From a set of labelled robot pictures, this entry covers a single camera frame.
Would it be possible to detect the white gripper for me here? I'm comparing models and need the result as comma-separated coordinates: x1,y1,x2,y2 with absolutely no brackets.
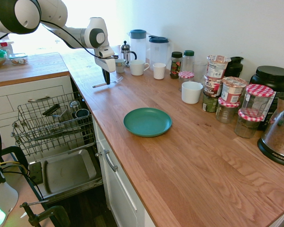
94,46,116,86

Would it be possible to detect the fork with white handle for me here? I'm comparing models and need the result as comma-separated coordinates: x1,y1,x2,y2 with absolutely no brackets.
92,76,124,89

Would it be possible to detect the white robot base green light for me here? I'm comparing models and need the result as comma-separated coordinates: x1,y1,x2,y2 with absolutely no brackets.
0,159,19,227

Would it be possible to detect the stainless dishwasher door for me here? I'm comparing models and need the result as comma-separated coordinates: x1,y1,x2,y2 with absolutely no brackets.
27,148,104,202

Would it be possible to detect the patterned paper cup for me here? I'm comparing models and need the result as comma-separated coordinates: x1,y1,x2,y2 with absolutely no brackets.
115,59,127,74

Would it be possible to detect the glass French press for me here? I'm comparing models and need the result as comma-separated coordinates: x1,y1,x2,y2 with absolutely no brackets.
120,40,138,68

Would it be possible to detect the large white mug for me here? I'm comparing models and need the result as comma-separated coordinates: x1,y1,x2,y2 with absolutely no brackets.
129,59,151,77

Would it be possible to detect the clear pitcher light blue lid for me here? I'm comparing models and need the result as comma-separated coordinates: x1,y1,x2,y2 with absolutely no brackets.
128,29,148,65

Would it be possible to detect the dark blue mug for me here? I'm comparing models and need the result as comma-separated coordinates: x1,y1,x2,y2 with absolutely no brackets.
75,108,90,120

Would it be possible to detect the small white ribbed cup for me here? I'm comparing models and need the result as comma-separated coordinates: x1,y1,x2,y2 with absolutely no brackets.
152,62,167,80

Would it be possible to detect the clear pitcher dark blue lid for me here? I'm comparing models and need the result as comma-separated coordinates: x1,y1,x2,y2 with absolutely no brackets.
148,35,172,69

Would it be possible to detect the clear plastic container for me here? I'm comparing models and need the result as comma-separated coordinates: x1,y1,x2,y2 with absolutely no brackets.
52,108,71,124

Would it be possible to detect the teal plastic plate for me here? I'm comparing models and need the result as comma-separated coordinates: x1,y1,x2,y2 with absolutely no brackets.
123,107,173,138

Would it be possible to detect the dark spice jar black lid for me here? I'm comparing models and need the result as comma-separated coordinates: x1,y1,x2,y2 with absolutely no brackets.
169,51,183,79

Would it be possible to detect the glass jar red checkered lid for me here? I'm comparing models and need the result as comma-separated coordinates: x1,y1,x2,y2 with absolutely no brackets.
234,109,265,140
215,96,241,124
240,84,275,118
178,71,195,92

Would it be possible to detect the clear bottle green lid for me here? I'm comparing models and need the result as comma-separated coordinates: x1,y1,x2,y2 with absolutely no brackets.
182,50,195,73

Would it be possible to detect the plain white cup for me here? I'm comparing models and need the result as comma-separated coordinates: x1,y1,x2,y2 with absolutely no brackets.
181,81,204,105

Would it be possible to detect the white corner cabinet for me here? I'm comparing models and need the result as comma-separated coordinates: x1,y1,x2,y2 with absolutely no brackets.
0,75,86,157

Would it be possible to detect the small glass food container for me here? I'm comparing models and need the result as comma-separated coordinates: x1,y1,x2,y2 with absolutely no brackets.
9,52,29,66

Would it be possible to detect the clear drinking glass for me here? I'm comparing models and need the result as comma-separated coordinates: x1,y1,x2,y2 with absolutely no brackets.
193,61,208,84

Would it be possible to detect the white container red clip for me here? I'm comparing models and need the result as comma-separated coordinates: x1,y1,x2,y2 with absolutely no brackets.
0,39,15,55

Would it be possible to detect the green yogurt tub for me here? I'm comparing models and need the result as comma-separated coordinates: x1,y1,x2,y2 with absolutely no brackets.
201,91,220,113

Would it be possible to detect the red and white yogurt tub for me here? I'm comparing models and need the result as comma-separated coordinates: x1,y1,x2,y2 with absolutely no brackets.
204,75,224,98

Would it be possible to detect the dark green C-clamp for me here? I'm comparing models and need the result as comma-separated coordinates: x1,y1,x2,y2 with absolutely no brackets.
19,199,71,227
0,146,30,181

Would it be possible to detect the white cabinet with drawer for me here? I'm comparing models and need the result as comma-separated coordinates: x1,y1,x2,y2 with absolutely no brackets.
92,115,157,227

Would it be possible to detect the black bottle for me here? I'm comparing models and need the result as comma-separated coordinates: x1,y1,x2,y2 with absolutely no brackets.
223,56,245,79

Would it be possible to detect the brown robot mounting board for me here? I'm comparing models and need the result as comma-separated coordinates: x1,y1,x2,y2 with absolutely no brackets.
0,151,55,227

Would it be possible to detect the large black supplement tub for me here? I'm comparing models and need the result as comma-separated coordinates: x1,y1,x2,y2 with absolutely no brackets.
249,65,284,131

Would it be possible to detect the stainless electric kettle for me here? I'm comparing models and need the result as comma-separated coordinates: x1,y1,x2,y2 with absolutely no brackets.
257,94,284,168

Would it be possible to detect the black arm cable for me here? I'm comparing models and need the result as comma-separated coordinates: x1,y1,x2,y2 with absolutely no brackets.
0,19,120,60

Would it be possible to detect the long metal cabinet handle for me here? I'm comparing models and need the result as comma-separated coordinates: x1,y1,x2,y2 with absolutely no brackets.
27,95,52,103

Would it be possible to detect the grey wire dishwasher rack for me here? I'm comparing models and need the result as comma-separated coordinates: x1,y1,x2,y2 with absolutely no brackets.
11,91,97,157

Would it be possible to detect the curved metal drawer handle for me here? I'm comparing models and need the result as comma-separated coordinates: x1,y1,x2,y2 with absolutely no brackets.
102,149,119,173

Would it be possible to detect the black base cable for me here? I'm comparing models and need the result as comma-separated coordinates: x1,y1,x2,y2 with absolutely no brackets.
0,110,46,201

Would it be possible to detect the yellow network cable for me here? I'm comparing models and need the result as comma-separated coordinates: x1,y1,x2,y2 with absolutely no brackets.
0,161,30,177

